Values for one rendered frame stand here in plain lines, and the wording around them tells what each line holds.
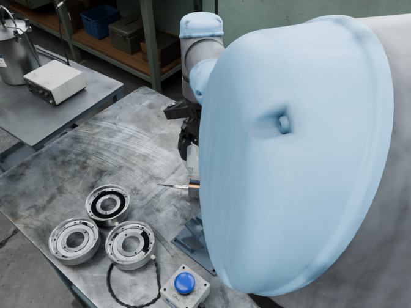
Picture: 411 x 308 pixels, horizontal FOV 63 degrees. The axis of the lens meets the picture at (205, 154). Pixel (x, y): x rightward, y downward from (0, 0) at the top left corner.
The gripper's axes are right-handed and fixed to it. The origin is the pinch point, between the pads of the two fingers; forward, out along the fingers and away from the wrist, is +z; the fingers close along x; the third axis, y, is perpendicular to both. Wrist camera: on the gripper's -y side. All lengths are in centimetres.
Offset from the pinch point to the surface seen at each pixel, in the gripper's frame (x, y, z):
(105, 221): -23.5, -6.0, 6.4
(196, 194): -2.7, 2.5, 7.5
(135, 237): -21.0, 1.5, 7.8
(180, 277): -21.9, 17.4, 3.6
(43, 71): 2, -88, 8
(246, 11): 132, -86, 16
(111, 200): -18.4, -11.3, 7.6
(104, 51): 78, -173, 52
